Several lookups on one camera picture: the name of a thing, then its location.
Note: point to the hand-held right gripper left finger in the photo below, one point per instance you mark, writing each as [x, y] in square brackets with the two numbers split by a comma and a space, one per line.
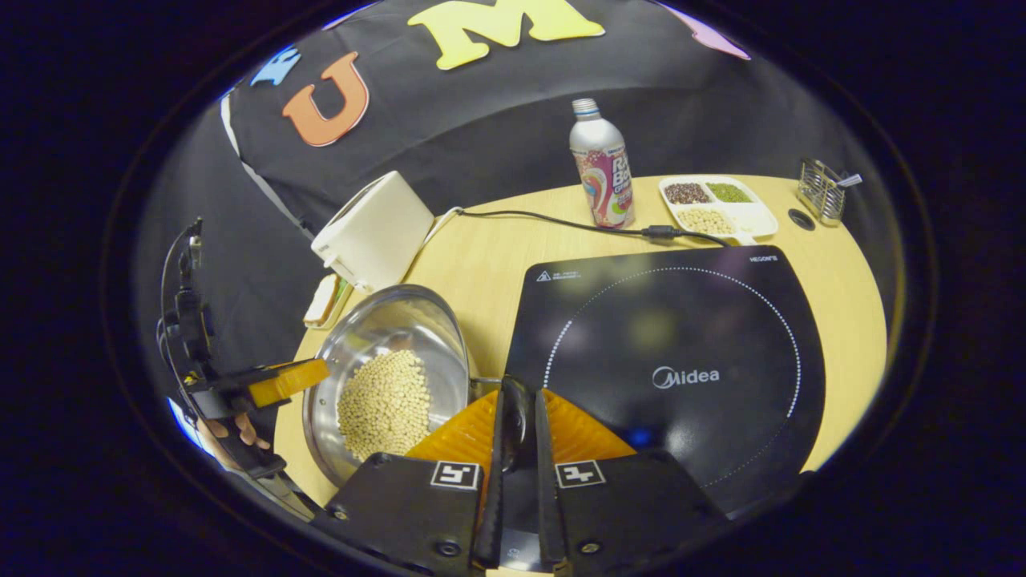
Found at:
[489, 481]

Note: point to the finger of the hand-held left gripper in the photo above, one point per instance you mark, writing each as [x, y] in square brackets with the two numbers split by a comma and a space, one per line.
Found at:
[288, 381]

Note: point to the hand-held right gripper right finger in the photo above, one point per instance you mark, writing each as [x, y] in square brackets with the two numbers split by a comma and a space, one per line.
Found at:
[545, 481]

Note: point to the black induction cooktop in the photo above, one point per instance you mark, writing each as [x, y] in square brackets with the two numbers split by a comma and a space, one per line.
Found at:
[681, 320]

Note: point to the toast sandwich with lettuce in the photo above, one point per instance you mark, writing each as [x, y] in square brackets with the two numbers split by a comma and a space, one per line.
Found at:
[322, 300]

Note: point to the white rectangular sandwich plate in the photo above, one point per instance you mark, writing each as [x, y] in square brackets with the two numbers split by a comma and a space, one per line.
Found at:
[343, 308]

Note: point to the heap of soybeans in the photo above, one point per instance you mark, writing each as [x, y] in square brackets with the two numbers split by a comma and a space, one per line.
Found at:
[385, 405]

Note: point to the white toaster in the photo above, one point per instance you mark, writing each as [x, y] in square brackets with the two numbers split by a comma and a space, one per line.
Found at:
[377, 232]

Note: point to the printed aluminium drink bottle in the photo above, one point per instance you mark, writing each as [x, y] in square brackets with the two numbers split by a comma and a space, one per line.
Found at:
[603, 172]

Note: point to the white divided bean dish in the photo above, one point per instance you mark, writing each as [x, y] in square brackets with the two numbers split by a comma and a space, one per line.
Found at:
[749, 215]

